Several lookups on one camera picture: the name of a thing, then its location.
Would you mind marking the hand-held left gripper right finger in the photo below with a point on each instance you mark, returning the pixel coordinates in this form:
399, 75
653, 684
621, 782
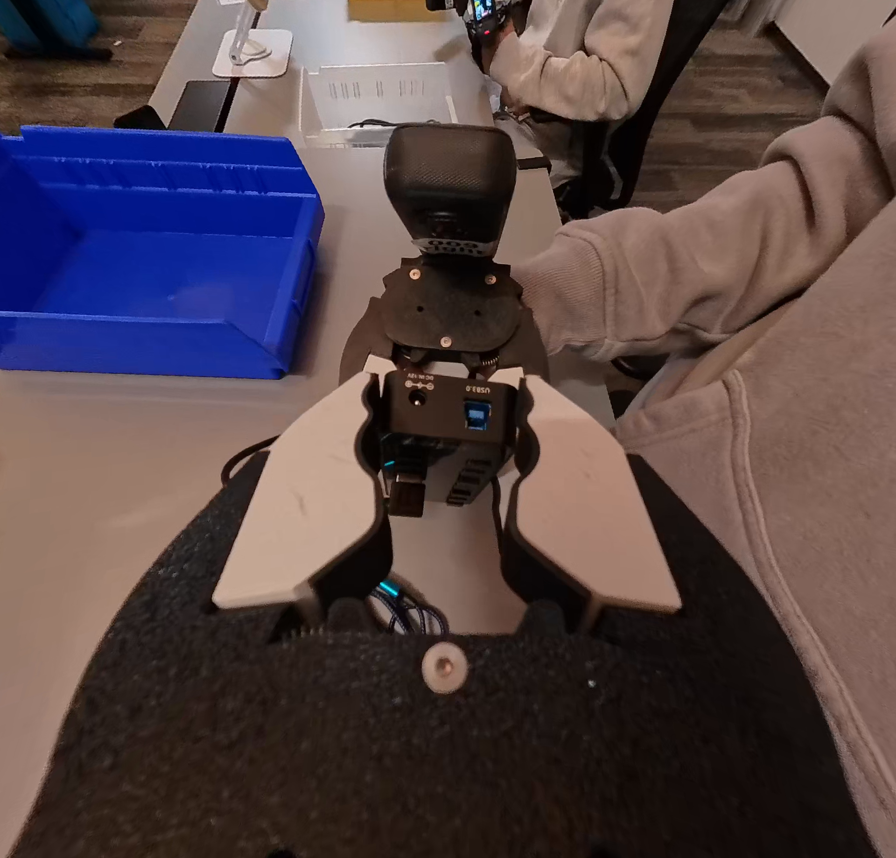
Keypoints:
595, 515

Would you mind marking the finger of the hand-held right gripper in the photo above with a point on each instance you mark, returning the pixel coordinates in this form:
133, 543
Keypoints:
511, 373
381, 366

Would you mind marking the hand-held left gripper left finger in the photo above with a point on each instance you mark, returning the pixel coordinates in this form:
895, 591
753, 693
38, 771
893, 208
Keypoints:
301, 508

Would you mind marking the black usb hub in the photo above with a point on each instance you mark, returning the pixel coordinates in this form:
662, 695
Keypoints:
448, 417

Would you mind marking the person's right forearm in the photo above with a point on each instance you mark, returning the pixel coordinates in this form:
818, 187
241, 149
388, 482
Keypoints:
700, 263

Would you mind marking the person's grey hoodie torso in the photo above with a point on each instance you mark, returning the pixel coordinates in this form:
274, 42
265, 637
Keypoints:
791, 522

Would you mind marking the clear plastic bin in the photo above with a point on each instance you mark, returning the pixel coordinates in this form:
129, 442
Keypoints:
381, 98

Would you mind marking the blue plastic bin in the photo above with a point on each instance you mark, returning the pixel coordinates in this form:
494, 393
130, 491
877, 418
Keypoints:
161, 270

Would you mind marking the black office chair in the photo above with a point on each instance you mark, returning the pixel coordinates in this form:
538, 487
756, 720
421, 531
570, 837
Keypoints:
672, 88

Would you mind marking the black flat pad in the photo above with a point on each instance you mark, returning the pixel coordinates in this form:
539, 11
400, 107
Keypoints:
201, 105

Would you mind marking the white document stand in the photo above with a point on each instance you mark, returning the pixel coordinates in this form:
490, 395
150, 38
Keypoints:
252, 53

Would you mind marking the teal cabinet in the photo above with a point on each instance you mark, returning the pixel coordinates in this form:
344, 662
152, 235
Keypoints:
42, 4

